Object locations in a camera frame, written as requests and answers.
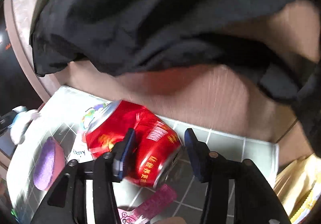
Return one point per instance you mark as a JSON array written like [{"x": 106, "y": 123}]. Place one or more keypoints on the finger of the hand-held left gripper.
[{"x": 5, "y": 121}]

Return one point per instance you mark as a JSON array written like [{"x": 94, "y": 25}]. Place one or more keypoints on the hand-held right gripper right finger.
[{"x": 194, "y": 153}]

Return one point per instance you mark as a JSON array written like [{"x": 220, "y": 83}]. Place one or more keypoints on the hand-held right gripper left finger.
[{"x": 126, "y": 148}]

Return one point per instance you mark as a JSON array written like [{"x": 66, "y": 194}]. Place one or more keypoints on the white blue wrapper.
[{"x": 20, "y": 128}]

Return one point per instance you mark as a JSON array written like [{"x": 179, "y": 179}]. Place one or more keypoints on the red drink can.
[{"x": 148, "y": 138}]

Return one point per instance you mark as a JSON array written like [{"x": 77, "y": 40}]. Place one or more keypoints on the white printed wrapper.
[{"x": 80, "y": 148}]

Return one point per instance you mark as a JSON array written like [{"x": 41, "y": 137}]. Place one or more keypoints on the pink strip wrapper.
[{"x": 155, "y": 199}]

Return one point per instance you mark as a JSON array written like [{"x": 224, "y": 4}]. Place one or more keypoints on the purple pink sponge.
[{"x": 47, "y": 163}]

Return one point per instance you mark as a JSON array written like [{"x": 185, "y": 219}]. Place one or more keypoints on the green grid tablecloth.
[{"x": 225, "y": 143}]

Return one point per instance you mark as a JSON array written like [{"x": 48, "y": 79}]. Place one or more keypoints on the black refrigerator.
[{"x": 15, "y": 76}]

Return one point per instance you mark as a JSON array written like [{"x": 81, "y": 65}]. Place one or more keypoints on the black hanging garment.
[{"x": 150, "y": 25}]

